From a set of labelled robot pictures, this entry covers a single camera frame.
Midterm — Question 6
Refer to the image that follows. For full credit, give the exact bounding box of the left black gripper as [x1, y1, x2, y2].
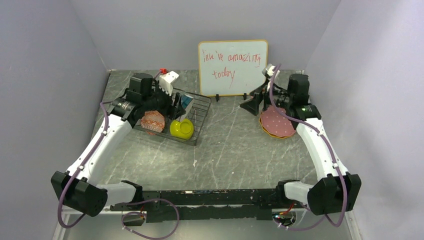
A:
[142, 80, 186, 120]

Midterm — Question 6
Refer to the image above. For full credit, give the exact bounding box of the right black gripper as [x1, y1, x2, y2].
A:
[239, 79, 293, 116]

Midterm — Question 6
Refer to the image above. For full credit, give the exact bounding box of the teal white dotted bowl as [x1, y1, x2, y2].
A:
[180, 94, 195, 114]

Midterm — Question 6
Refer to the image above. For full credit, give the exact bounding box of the pink polka dot plate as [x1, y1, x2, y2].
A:
[259, 105, 298, 138]

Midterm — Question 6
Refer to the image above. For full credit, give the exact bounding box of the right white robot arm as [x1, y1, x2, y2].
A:
[240, 73, 362, 216]

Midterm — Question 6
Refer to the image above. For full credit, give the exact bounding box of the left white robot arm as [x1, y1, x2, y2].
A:
[50, 71, 183, 217]

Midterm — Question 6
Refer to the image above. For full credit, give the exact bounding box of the yellow-green bowl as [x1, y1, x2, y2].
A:
[169, 118, 195, 140]

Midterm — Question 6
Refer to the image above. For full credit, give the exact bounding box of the grey wire dish rack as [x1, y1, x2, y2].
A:
[134, 88, 212, 146]

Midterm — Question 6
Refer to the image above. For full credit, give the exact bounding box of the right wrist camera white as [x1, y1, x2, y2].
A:
[262, 63, 275, 78]

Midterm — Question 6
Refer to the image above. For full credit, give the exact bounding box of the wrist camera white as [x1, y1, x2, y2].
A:
[158, 71, 179, 96]
[262, 63, 275, 78]

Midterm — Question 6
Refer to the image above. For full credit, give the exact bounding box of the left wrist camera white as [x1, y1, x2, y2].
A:
[158, 71, 179, 96]

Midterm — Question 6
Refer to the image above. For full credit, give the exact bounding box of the whiteboard with yellow frame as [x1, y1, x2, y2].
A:
[198, 39, 269, 97]

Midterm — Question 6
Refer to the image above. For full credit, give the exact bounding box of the black base frame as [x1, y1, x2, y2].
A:
[109, 188, 301, 223]

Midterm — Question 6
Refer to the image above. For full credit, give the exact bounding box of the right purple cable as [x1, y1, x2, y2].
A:
[268, 64, 349, 232]

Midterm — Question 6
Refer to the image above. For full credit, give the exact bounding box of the purple cable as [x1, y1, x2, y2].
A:
[57, 100, 180, 240]
[268, 64, 349, 232]

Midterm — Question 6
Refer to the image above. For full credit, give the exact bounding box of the aluminium rail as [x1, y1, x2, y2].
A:
[60, 206, 147, 216]

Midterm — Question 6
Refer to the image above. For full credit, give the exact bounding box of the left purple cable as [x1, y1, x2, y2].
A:
[57, 100, 180, 240]

